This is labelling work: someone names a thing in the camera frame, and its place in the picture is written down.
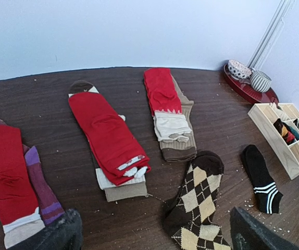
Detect wooden divided organizer box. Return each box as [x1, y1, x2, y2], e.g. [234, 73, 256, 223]
[248, 103, 299, 180]

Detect rolled colourful socks in box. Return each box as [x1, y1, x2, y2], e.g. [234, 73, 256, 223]
[273, 118, 296, 145]

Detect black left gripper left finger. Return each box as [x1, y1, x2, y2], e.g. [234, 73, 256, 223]
[11, 209, 83, 250]

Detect red white sock right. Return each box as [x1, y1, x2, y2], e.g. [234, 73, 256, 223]
[144, 68, 192, 143]

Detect beige sock in box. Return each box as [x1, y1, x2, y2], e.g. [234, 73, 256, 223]
[270, 103, 290, 121]

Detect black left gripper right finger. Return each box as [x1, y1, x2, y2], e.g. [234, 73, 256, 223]
[230, 207, 299, 250]

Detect red round tray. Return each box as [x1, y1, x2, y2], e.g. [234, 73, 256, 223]
[223, 64, 279, 104]

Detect teal rolled sock in box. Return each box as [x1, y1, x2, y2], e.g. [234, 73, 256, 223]
[289, 119, 299, 141]

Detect red sock far left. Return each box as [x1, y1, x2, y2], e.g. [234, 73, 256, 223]
[0, 125, 45, 248]

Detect red sock middle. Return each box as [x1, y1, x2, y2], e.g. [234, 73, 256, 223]
[68, 92, 151, 185]

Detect brown argyle sock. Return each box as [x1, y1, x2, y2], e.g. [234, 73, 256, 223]
[163, 151, 231, 249]

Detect white patterned bowl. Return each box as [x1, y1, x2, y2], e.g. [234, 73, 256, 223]
[228, 59, 252, 79]

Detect purple striped sock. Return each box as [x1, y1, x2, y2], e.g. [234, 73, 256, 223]
[0, 120, 64, 226]

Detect grey striped cup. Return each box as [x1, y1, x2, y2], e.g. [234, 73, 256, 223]
[250, 70, 272, 93]

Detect black white-striped ankle sock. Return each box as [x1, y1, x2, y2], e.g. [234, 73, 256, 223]
[241, 145, 283, 214]

